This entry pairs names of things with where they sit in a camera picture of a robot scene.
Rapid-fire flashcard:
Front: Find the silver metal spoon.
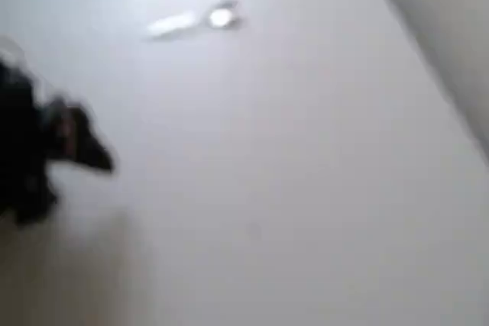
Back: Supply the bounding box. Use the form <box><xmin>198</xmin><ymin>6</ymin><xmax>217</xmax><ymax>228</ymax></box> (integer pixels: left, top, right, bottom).
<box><xmin>144</xmin><ymin>0</ymin><xmax>246</xmax><ymax>43</ymax></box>

